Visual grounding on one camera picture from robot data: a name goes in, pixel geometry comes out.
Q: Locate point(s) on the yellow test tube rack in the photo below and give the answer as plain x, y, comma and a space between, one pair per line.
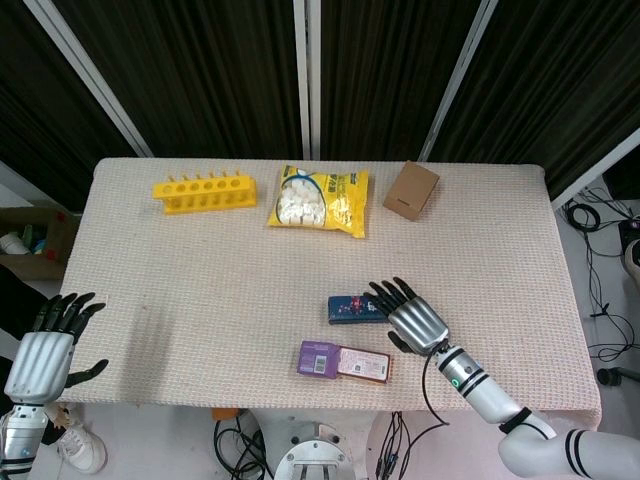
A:
200, 192

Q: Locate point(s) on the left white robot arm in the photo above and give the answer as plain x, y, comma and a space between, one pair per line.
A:
20, 435

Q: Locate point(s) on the white partition frame post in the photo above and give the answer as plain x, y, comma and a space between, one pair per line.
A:
600, 167
306, 80
457, 85
95, 85

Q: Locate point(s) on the small brown cardboard box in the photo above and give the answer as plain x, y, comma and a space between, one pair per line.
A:
410, 192

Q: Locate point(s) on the dark blue small box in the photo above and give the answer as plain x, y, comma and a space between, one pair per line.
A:
345, 310

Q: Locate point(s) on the purple carton box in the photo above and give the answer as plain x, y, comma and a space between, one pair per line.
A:
315, 357

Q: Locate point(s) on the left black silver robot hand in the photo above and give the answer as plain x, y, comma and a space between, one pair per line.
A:
40, 362

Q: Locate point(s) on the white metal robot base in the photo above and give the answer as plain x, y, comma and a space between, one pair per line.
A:
312, 450

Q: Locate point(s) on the open cardboard box with clutter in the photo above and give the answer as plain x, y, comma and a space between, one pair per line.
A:
45, 245

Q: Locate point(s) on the yellow bag of white cubes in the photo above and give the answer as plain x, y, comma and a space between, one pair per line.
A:
340, 200

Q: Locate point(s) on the white sneaker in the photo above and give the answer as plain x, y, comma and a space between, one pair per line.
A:
82, 450

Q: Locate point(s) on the red white wrapped packet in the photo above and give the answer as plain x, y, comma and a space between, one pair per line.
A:
365, 365

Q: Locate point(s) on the small orange object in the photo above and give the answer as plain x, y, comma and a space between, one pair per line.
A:
224, 414

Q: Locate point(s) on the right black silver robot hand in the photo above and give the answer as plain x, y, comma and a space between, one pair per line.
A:
417, 322

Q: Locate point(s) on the beige woven table cloth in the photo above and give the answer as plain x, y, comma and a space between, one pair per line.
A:
225, 280

